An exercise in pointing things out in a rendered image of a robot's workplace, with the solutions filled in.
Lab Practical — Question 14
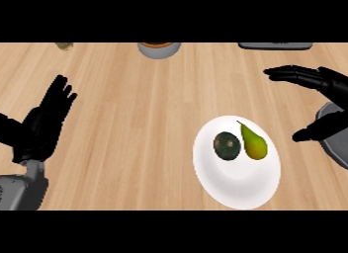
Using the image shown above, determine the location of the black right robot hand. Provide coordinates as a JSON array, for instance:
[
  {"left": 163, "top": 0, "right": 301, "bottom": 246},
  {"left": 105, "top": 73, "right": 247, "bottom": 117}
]
[{"left": 263, "top": 64, "right": 348, "bottom": 143}]

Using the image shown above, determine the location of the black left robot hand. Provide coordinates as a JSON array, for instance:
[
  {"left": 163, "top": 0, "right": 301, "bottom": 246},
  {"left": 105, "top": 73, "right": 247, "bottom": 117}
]
[{"left": 0, "top": 74, "right": 78, "bottom": 164}]

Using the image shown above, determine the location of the grey pan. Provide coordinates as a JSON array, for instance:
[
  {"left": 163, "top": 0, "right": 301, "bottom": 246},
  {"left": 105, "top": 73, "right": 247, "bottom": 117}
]
[{"left": 315, "top": 101, "right": 348, "bottom": 176}]

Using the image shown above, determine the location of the dark green round squash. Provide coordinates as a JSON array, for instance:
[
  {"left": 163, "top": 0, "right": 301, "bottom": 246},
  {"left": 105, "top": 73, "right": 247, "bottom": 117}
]
[{"left": 211, "top": 131, "right": 242, "bottom": 162}]

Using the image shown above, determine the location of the white oval plate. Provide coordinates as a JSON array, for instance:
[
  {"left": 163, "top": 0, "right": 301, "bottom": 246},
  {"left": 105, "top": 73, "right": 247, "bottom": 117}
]
[{"left": 191, "top": 115, "right": 282, "bottom": 211}]

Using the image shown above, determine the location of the yellow-green pear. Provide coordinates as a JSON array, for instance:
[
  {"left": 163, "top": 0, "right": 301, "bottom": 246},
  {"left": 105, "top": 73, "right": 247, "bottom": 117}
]
[{"left": 235, "top": 120, "right": 269, "bottom": 161}]

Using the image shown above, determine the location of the grey cup with brown contents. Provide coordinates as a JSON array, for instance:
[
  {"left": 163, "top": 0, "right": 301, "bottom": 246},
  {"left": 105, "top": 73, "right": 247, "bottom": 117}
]
[{"left": 136, "top": 42, "right": 182, "bottom": 60}]

